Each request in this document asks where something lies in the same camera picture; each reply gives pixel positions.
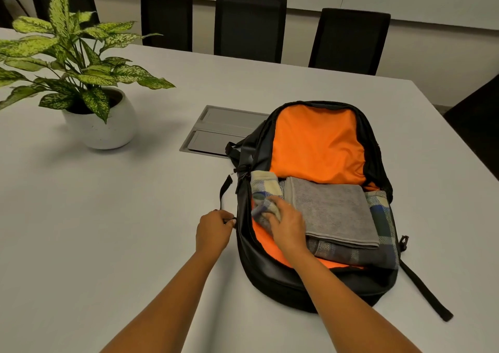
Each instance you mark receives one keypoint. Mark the person's left hand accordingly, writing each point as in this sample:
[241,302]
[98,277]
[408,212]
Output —
[212,234]

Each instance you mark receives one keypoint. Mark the small variegated table plant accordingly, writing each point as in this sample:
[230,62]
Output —
[89,72]

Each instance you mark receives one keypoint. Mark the white round plant pot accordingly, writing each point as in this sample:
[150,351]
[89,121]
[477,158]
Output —
[109,130]

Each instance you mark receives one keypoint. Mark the grey towel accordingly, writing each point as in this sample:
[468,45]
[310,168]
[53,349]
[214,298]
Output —
[335,212]

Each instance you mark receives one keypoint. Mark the person's right hand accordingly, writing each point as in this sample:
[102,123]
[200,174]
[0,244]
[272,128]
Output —
[290,232]

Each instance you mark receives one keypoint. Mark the person's left forearm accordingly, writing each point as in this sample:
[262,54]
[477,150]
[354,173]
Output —
[163,310]

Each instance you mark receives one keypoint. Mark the plaid flannel shirt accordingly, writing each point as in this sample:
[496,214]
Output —
[384,224]

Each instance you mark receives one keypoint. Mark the black backpack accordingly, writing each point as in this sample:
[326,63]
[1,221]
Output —
[315,146]

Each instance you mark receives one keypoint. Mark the person's right forearm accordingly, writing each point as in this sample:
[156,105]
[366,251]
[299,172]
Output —
[351,310]

